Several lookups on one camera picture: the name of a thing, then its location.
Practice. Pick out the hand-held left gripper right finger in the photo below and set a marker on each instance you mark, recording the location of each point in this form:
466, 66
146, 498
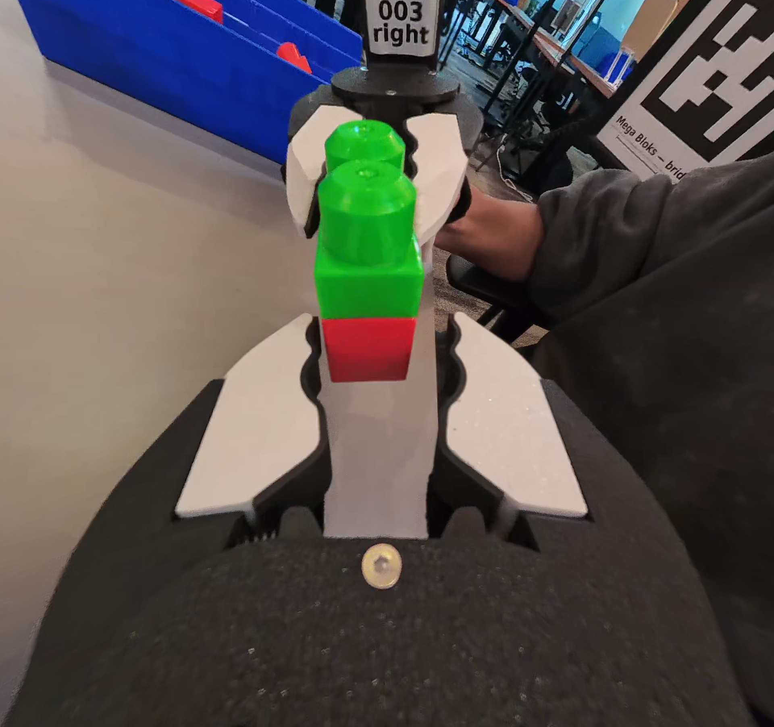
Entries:
508, 436

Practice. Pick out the blue plastic storage bin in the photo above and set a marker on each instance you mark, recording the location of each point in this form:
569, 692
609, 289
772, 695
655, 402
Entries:
121, 49

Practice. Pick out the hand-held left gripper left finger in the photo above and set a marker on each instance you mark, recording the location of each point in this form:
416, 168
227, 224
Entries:
254, 436

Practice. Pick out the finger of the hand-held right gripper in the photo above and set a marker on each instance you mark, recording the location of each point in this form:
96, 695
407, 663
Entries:
305, 158
441, 164

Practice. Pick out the black white marker board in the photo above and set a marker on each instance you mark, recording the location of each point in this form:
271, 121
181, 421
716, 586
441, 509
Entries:
713, 74

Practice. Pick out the green toy block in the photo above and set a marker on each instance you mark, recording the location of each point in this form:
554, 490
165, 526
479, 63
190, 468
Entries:
369, 279

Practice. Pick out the grey desk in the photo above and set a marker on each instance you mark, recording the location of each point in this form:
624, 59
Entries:
121, 316

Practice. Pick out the person's right forearm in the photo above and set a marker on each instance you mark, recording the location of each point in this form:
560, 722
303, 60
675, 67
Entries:
604, 225

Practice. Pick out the person's right hand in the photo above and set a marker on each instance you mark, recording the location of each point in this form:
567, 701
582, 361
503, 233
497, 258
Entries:
484, 228

